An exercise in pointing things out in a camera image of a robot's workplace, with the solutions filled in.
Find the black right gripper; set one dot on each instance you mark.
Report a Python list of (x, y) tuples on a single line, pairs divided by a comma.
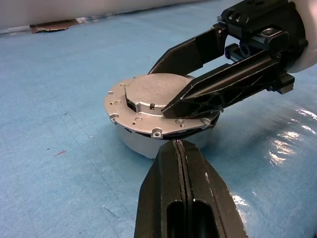
[(262, 15)]

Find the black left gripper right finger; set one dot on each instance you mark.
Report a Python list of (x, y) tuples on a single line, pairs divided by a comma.
[(210, 198)]

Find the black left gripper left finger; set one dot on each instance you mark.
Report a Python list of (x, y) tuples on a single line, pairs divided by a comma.
[(161, 188)]

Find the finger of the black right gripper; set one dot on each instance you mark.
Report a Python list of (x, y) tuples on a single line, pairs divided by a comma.
[(223, 84)]

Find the silver motor cover plate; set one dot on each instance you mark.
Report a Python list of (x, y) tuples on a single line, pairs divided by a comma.
[(148, 86)]

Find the brown tape strip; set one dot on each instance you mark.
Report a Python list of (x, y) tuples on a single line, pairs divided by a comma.
[(54, 26)]

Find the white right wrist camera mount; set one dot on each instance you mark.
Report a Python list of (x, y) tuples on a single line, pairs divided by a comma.
[(310, 29)]

